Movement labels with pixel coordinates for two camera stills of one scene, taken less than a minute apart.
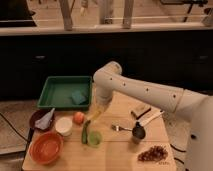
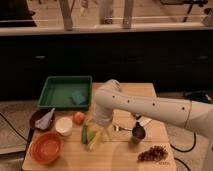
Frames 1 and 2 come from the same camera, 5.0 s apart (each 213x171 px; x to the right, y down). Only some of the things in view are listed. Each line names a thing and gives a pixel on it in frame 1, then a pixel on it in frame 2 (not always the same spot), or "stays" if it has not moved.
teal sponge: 78,97 stays
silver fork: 119,128 stays
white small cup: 64,126 stays
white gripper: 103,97 → 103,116
